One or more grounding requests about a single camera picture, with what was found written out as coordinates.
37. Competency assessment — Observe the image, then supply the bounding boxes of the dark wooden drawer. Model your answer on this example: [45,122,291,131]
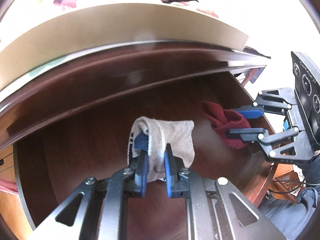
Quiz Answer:
[12,65,278,240]

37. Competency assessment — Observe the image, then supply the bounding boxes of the dark red underwear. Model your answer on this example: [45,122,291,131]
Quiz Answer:
[201,100,252,150]

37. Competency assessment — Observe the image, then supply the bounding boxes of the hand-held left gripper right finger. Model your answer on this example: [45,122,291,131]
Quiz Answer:
[164,143,288,240]

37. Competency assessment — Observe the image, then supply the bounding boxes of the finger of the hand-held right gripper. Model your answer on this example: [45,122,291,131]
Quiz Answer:
[225,127,314,165]
[229,87,298,120]

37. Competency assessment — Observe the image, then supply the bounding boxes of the cream sock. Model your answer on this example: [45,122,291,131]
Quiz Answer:
[126,116,195,183]

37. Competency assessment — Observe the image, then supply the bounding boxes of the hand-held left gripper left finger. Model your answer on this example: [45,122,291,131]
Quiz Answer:
[35,131,150,240]

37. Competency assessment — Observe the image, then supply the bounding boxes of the shallow cardboard box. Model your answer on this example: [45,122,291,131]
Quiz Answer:
[0,2,250,93]

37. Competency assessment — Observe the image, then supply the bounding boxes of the green cloud print tablecloth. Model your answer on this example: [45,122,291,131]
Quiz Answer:
[25,55,65,79]

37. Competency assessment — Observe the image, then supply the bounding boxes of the person's grey jacket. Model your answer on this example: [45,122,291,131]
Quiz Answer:
[257,187,320,240]

